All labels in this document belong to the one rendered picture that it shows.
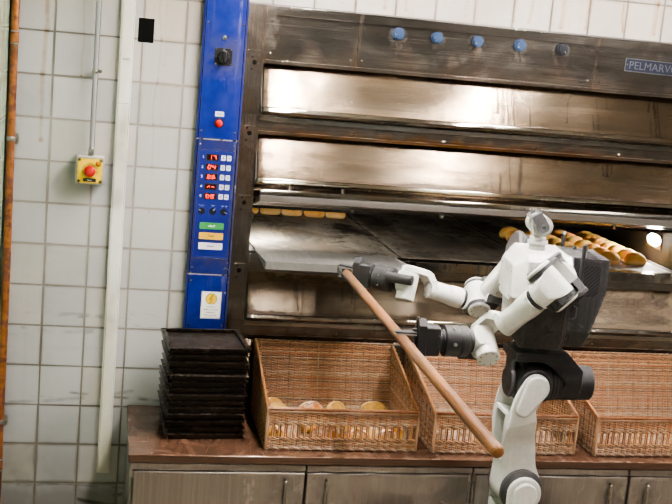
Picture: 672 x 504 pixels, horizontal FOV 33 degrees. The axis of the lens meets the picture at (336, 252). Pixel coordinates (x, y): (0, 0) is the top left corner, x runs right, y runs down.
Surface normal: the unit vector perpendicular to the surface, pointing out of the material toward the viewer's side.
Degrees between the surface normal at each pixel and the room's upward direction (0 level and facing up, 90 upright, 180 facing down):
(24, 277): 90
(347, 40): 92
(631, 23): 90
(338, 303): 70
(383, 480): 91
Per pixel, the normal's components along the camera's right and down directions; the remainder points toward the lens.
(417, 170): 0.21, -0.16
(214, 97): 0.19, 0.19
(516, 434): 0.23, 0.58
